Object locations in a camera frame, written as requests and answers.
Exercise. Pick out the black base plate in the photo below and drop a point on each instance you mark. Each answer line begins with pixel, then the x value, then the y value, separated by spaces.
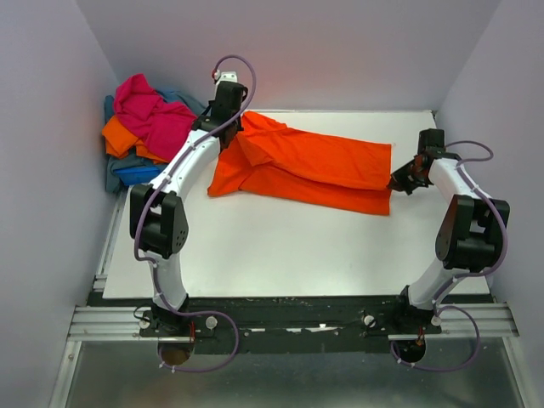
pixel 288 325

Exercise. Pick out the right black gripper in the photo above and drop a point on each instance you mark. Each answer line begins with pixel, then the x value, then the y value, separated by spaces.
pixel 399 182

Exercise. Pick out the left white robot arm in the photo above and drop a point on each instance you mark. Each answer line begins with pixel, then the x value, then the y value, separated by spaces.
pixel 157 220

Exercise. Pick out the orange t shirt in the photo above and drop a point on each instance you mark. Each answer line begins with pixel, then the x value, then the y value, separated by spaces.
pixel 268 158
pixel 119 142

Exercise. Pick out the grey blue t shirt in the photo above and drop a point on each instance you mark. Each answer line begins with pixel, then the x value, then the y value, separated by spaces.
pixel 135 157

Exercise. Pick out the magenta t shirt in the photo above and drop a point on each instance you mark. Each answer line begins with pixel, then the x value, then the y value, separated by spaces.
pixel 162 127

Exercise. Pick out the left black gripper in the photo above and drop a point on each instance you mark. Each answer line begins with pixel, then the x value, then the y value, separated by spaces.
pixel 239 128

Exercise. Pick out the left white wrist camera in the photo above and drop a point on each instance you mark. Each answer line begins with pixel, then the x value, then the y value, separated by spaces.
pixel 224 76

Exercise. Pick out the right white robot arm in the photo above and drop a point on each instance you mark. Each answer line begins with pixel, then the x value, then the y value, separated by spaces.
pixel 472 239

